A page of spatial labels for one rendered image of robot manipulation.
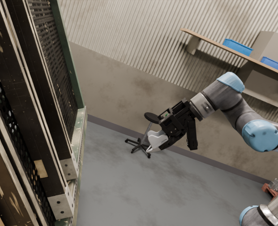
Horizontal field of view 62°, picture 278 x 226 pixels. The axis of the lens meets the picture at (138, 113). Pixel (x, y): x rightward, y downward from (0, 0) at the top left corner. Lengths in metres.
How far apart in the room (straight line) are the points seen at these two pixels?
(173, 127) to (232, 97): 0.19
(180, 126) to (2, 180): 0.49
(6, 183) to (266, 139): 0.62
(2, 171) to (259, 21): 3.76
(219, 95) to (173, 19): 2.93
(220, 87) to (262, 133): 0.18
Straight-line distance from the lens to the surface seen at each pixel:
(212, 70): 3.82
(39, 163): 0.93
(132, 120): 3.86
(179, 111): 0.73
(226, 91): 0.73
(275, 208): 1.03
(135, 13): 3.56
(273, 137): 0.66
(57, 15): 1.91
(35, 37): 1.02
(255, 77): 3.70
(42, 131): 0.85
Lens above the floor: 1.71
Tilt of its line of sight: 19 degrees down
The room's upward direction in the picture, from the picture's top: 24 degrees clockwise
